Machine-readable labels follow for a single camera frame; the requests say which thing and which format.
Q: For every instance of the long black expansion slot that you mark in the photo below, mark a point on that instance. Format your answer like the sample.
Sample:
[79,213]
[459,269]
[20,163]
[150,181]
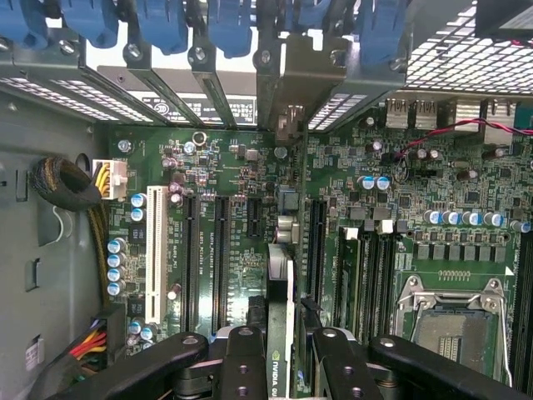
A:
[317,250]
[191,258]

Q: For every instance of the blue slot retention clip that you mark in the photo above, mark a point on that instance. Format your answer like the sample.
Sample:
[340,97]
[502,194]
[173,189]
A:
[310,14]
[162,25]
[229,25]
[21,21]
[381,33]
[89,21]

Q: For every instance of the white PCI expansion slot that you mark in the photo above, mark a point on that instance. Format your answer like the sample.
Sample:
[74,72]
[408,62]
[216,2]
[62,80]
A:
[156,250]

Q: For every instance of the green motherboard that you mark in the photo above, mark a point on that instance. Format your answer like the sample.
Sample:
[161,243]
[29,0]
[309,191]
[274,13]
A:
[250,166]

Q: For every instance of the black expansion slot blue latch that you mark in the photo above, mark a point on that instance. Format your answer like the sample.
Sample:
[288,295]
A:
[222,258]

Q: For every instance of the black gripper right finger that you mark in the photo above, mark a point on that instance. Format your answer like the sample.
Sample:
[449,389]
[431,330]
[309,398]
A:
[416,371]

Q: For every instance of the black PC case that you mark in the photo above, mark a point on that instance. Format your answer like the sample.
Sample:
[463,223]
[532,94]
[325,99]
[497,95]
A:
[458,62]

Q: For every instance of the white power connector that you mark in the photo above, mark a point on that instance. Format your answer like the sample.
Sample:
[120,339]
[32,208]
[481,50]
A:
[110,179]

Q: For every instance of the black power connector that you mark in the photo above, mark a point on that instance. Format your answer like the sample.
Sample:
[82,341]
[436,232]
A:
[112,329]

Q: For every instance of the short black expansion slot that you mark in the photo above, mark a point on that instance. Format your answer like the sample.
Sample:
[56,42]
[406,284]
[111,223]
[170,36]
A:
[255,216]

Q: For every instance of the black case fan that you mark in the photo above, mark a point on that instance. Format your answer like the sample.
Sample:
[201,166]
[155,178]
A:
[504,16]

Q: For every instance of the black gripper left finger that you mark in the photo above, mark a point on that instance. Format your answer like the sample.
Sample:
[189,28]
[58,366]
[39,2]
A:
[145,371]

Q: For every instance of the CPU socket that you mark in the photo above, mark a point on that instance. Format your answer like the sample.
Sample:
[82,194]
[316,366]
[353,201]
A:
[454,333]

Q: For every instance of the silver rear port block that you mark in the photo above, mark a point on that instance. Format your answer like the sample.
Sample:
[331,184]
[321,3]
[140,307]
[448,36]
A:
[397,112]
[468,114]
[425,113]
[499,125]

